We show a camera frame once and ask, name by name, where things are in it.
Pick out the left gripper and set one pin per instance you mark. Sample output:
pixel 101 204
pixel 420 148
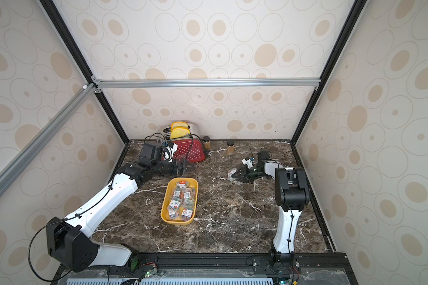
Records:
pixel 178 168

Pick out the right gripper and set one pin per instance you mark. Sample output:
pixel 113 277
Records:
pixel 246 174

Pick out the paper clip box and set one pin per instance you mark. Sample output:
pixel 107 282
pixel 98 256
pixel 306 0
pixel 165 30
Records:
pixel 186 214
pixel 232 172
pixel 188 194
pixel 176 193
pixel 174 205

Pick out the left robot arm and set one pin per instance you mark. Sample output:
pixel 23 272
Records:
pixel 69 239

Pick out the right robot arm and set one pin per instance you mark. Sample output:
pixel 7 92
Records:
pixel 291 196

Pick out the yellow storage tray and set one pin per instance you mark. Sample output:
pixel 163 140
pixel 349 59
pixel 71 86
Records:
pixel 174 217

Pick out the paper clip box in tray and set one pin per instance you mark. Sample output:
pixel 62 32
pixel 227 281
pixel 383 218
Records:
pixel 176 193
pixel 186 214
pixel 188 194
pixel 174 205

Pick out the right spice jar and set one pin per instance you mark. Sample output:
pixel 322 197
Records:
pixel 230 147

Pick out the spice jar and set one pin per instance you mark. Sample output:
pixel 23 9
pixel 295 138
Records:
pixel 230 147
pixel 207 143

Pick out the yellow toast slice front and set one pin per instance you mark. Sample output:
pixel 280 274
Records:
pixel 179 132

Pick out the yellow toast slice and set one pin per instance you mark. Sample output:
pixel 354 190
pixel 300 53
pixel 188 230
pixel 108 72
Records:
pixel 179 132
pixel 179 124

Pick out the red toaster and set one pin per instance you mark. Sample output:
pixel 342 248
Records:
pixel 190 147

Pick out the yellow toast slice rear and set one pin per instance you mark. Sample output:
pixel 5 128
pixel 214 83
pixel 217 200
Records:
pixel 179 124

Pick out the left spice jar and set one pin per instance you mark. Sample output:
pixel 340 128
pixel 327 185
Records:
pixel 207 143

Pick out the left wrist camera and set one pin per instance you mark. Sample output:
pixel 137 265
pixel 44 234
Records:
pixel 170 149

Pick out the horizontal aluminium rail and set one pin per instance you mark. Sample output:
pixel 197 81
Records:
pixel 199 83

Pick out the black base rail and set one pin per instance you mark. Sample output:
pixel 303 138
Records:
pixel 331 268

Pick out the left aluminium rail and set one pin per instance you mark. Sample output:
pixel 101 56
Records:
pixel 27 155

